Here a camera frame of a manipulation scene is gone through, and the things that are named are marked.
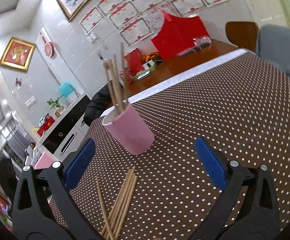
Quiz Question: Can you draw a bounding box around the white double light switch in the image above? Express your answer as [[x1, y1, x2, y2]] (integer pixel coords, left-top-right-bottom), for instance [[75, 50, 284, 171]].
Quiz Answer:
[[25, 96, 37, 108]]

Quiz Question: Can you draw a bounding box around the small potted plant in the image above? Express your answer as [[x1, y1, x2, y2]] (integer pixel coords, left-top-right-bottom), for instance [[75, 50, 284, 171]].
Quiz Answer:
[[47, 95, 65, 118]]

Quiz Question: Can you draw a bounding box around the white cloth strip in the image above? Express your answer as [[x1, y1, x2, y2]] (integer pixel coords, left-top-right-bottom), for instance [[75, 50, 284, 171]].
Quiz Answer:
[[102, 48, 248, 117]]

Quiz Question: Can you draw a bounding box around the small red box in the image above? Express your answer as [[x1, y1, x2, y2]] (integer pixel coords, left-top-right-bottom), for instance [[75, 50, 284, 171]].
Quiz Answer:
[[124, 48, 145, 77]]

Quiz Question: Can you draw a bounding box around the red soda can pack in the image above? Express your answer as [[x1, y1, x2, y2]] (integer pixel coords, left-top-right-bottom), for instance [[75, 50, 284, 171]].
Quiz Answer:
[[120, 66, 133, 85]]

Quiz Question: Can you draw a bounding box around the pink cup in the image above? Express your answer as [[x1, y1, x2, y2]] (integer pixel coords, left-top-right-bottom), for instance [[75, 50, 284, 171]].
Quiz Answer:
[[102, 104, 155, 155]]

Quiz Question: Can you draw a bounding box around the red round wall ornament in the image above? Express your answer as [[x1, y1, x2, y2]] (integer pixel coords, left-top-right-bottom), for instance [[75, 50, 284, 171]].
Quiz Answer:
[[41, 34, 55, 57]]

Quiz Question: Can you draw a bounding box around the black plastic packet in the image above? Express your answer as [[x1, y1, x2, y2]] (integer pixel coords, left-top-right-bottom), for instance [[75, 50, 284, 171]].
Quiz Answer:
[[194, 36, 212, 49]]

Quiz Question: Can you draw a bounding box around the dark pen packet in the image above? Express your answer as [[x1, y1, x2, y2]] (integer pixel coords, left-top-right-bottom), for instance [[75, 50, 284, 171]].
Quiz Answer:
[[177, 47, 198, 57]]

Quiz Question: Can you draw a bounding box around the brown wooden chair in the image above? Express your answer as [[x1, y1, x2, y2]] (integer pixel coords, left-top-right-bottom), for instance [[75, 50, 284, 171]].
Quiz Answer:
[[225, 21, 259, 53]]

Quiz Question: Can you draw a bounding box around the brown polka dot tablecloth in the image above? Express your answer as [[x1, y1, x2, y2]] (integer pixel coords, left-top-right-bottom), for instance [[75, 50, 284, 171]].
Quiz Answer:
[[48, 52, 290, 240]]

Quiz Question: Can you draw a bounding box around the bundle of wooden chopsticks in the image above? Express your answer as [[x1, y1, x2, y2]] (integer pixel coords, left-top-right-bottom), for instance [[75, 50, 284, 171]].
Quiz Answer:
[[95, 42, 138, 240]]

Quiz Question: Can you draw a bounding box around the group of wall certificates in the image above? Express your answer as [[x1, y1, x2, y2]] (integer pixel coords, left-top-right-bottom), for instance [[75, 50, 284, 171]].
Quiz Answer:
[[80, 0, 232, 48]]

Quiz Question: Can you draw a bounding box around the pink cloth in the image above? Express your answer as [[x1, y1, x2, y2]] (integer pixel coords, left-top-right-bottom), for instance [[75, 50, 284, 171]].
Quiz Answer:
[[34, 152, 53, 170]]

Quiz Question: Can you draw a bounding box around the red gift bag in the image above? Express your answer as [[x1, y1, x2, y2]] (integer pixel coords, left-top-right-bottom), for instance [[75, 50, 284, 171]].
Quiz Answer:
[[151, 9, 210, 62]]

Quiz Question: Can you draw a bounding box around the teal water jug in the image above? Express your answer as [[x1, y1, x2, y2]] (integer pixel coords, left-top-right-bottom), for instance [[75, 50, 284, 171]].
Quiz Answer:
[[59, 83, 78, 104]]

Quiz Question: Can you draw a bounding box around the black jacket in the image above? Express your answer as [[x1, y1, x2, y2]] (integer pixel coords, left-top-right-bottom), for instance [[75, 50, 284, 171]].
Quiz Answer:
[[84, 86, 113, 127]]

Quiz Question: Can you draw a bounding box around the hanging turtle ornament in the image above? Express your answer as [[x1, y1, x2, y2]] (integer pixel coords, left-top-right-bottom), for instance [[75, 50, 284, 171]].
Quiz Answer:
[[99, 52, 113, 70]]

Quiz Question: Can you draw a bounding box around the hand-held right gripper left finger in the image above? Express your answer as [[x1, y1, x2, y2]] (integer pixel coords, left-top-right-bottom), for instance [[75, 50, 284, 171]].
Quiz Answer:
[[13, 138, 103, 240]]

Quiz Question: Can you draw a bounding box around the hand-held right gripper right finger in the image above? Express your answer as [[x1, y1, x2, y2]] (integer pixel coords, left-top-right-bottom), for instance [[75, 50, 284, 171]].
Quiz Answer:
[[194, 137, 281, 240]]

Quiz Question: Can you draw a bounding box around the white black cabinet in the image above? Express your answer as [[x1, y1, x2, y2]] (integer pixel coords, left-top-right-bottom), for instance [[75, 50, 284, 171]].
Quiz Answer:
[[31, 92, 92, 160]]

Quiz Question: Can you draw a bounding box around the orange snack pile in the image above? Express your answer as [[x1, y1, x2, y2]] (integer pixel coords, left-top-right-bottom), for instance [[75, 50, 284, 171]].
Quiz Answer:
[[140, 51, 160, 62]]

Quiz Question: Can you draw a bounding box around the gold framed red picture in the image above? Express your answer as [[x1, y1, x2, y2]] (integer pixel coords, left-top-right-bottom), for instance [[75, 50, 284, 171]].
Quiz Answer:
[[0, 37, 36, 72]]

